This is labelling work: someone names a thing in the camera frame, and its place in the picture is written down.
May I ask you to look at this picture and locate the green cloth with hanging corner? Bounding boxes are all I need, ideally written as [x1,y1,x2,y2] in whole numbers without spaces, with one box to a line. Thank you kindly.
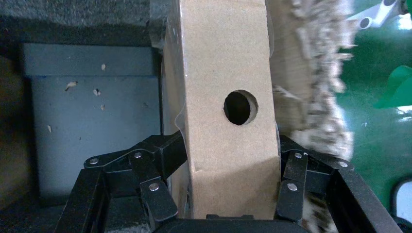
[373,65,412,110]

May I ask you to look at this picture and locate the white metal table leg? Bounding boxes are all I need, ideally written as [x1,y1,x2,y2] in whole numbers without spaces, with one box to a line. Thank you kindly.
[347,0,410,30]

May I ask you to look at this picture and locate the dark carton bottom liner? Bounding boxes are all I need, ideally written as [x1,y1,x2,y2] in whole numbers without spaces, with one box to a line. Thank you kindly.
[20,43,163,206]

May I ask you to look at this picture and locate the black notched foam insert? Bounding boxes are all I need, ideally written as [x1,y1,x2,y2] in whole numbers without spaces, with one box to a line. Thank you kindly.
[0,0,176,46]
[0,198,152,233]

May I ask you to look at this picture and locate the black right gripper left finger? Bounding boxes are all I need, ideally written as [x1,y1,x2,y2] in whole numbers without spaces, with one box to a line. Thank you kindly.
[54,130,189,233]

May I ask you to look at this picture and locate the small brown cardboard box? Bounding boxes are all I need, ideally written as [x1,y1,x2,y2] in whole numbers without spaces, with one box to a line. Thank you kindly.
[161,0,282,221]

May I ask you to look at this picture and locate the large open brown carton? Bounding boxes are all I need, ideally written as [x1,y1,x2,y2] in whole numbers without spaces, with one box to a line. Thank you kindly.
[0,0,359,233]

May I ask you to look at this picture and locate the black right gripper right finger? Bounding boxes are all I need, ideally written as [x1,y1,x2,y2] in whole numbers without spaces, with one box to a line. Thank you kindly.
[275,135,405,233]

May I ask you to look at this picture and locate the white panel with black rim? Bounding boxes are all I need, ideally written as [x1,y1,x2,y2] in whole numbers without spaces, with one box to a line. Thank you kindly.
[391,178,412,226]

